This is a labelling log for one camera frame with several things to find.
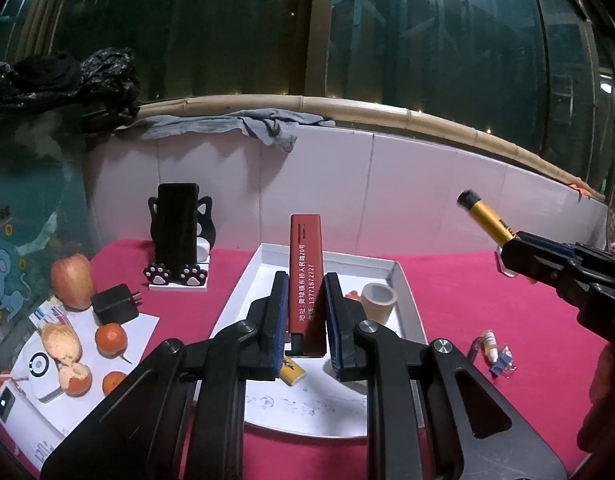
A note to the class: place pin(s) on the yellow lighter black cap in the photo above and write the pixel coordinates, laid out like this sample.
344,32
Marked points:
487,217

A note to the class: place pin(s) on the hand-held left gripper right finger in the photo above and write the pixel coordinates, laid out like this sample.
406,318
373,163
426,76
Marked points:
336,330

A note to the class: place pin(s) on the black phone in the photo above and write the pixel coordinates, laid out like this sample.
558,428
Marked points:
177,225

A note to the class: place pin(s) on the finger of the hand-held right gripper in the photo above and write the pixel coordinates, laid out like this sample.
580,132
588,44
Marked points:
532,265
552,247

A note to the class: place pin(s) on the bamboo rail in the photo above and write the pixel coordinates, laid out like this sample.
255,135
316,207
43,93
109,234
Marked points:
387,112

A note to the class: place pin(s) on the small dropper bottle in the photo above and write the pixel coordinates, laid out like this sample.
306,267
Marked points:
490,345

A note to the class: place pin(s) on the half peeled tangerine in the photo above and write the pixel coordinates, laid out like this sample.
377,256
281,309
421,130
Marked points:
75,379

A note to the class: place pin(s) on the whole tangerine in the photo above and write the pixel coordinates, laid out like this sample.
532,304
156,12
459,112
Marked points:
110,338
113,382

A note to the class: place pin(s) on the white power bank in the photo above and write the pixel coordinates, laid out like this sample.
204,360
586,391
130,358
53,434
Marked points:
7,402

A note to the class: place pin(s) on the white paper sheet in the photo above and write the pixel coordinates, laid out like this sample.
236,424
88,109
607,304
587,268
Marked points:
142,330

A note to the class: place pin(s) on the white round device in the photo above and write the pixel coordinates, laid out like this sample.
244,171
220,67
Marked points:
37,365

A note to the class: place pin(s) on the black plastic bag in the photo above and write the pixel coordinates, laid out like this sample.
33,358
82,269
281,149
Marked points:
102,75

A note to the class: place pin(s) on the clear blue clip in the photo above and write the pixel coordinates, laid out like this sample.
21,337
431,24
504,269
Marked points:
503,364

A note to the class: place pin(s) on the brown tape roll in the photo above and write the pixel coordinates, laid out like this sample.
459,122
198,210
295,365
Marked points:
380,305

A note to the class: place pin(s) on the stack of printed cards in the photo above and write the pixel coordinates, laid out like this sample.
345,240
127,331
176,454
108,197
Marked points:
47,316

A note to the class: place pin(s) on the white box tray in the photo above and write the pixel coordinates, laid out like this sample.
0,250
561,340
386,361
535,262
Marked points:
257,280

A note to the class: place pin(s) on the red rectangular lighter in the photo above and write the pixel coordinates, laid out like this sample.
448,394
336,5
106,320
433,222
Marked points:
306,285

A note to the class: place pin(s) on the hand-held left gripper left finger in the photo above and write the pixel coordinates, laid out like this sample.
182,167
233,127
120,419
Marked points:
276,330

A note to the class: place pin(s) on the black charger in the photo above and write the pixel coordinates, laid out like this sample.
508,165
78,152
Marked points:
112,305

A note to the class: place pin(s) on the red apple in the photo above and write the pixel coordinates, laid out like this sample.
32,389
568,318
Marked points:
72,282

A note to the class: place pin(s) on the pink tablecloth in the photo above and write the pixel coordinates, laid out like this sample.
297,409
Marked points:
437,280

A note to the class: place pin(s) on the blue mouse print mat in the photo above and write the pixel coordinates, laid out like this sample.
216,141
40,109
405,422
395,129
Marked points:
7,285

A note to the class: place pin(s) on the orange cloth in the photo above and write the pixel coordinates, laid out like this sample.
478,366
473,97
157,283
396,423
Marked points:
581,191

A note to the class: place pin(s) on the black cat phone stand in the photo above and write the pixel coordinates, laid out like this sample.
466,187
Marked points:
192,275

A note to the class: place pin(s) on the grey cloth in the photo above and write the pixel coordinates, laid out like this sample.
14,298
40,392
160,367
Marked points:
267,130

